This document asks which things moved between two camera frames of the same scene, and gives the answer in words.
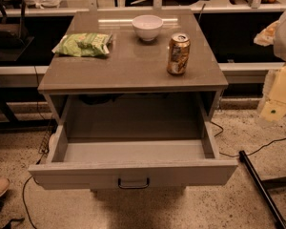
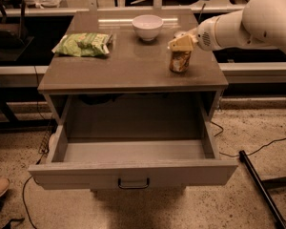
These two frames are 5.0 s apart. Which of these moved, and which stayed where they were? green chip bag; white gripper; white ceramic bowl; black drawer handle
Moved: white gripper
Stayed: white ceramic bowl; green chip bag; black drawer handle
